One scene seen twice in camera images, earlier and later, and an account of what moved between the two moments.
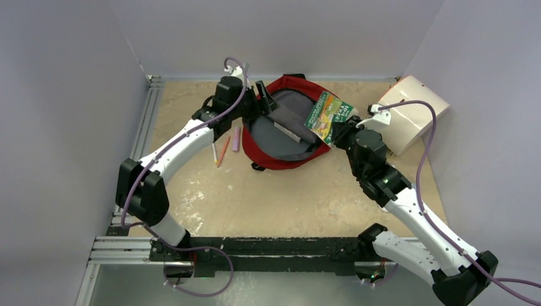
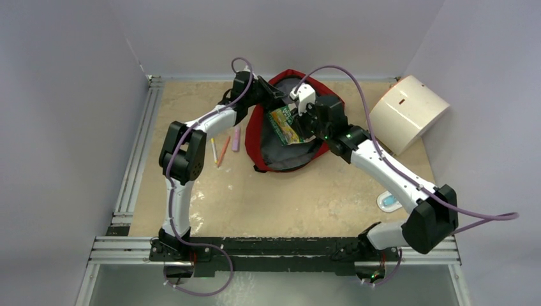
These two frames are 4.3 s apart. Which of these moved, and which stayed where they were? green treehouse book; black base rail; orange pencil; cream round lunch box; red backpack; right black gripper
Moved: green treehouse book; right black gripper
Stayed: cream round lunch box; red backpack; orange pencil; black base rail
